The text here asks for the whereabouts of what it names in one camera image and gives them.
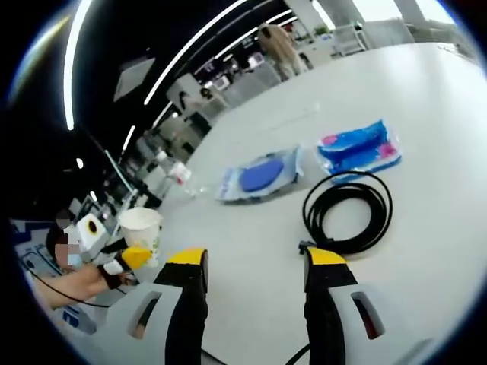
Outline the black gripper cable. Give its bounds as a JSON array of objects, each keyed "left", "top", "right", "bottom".
[{"left": 281, "top": 344, "right": 317, "bottom": 365}]

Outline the blue and pink plastic packet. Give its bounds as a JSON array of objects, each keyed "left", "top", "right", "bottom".
[{"left": 316, "top": 118, "right": 403, "bottom": 178}]

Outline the white frame chair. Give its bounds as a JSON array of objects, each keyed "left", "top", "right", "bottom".
[{"left": 333, "top": 23, "right": 369, "bottom": 57}]

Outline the clear packet with blue pad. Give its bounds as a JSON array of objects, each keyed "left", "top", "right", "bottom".
[{"left": 213, "top": 146, "right": 305, "bottom": 205}]

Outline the white paper cup green print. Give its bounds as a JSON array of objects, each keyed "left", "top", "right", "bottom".
[{"left": 118, "top": 208, "right": 164, "bottom": 269}]

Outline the white round table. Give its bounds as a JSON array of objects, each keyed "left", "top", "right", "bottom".
[{"left": 94, "top": 41, "right": 484, "bottom": 365}]

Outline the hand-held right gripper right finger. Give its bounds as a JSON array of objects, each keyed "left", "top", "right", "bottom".
[{"left": 303, "top": 246, "right": 387, "bottom": 365}]

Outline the grey ceiling vent panel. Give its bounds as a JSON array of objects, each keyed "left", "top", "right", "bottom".
[{"left": 113, "top": 56, "right": 157, "bottom": 102}]

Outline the curved ceiling light strip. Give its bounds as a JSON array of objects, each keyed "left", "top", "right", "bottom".
[
  {"left": 143, "top": 0, "right": 248, "bottom": 106},
  {"left": 62, "top": 0, "right": 96, "bottom": 131}
]

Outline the clear plastic water bottle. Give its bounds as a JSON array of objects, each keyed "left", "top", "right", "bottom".
[{"left": 155, "top": 150, "right": 210, "bottom": 198}]

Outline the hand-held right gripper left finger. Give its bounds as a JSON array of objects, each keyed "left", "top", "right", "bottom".
[{"left": 104, "top": 247, "right": 209, "bottom": 365}]

